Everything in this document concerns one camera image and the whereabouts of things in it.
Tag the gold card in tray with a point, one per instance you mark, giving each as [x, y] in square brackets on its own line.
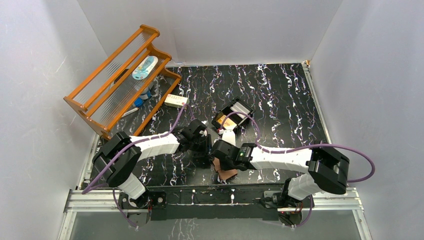
[228, 124]

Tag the white red small box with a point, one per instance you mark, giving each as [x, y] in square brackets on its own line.
[176, 101]

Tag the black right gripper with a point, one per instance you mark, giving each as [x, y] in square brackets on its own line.
[224, 166]

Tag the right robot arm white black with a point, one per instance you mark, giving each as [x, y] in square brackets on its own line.
[322, 167]

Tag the orange wooden shelf rack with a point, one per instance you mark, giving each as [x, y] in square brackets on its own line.
[110, 90]

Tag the blue cap bottle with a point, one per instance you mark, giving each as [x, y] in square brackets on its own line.
[142, 98]

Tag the grey white card stack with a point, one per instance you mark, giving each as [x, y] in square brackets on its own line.
[239, 107]

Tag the black card tray box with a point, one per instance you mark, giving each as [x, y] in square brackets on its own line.
[239, 118]

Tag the white pen under shelf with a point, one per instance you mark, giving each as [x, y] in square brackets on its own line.
[130, 112]

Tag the white blue tube package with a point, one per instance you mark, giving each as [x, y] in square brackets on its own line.
[145, 67]

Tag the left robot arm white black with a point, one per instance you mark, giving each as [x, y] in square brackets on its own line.
[116, 160]

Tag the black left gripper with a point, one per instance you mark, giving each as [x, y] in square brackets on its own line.
[201, 149]

